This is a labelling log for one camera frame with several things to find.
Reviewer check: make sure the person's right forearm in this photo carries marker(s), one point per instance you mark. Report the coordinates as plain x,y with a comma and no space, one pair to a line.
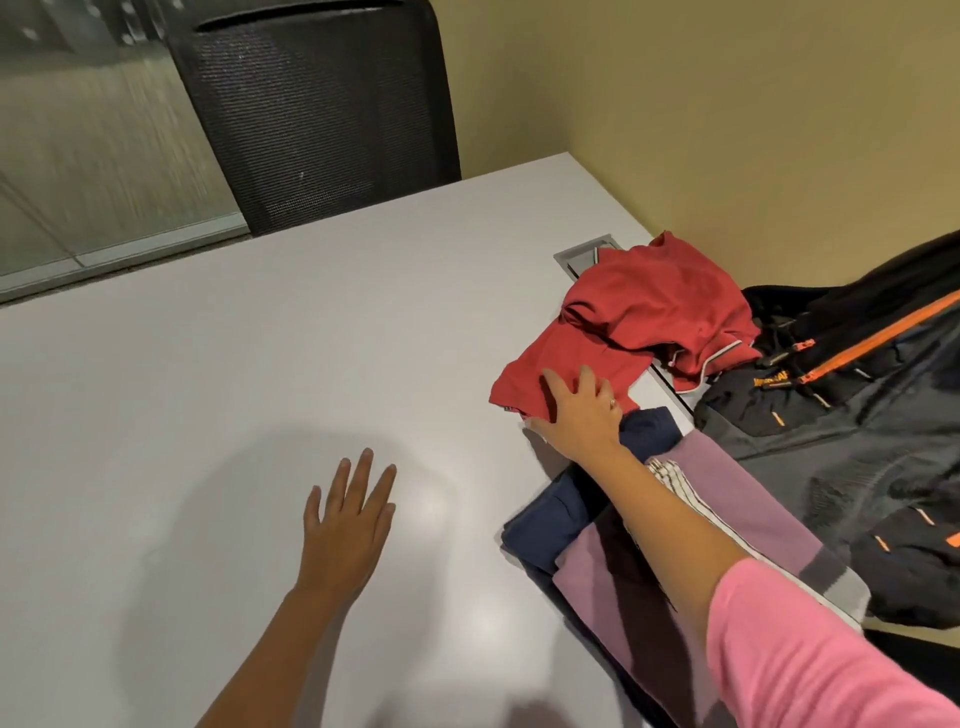
667,525

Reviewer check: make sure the red garment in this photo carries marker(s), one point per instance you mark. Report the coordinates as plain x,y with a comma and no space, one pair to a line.
645,315

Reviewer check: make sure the striped knit top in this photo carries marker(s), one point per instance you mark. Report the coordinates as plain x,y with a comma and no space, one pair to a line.
675,480

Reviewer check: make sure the black orange backpack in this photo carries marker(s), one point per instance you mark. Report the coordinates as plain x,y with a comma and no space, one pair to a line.
855,435

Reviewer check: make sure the navy blue hoodie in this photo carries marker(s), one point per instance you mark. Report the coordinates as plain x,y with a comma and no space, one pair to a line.
555,517

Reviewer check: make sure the person's left hand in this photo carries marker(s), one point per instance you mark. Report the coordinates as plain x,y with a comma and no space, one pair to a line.
345,540

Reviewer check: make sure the person's right hand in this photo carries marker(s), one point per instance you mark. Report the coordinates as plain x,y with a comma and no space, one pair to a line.
581,424

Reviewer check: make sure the person's left forearm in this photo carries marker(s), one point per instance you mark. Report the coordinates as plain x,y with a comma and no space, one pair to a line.
270,660

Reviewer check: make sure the mauve striped t-shirt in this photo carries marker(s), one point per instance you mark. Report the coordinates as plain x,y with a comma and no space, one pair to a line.
750,495

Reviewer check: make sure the person's right pink sleeve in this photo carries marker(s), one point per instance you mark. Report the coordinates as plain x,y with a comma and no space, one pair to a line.
810,652

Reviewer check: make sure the black mesh office chair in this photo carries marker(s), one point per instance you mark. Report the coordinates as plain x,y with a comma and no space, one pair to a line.
315,112

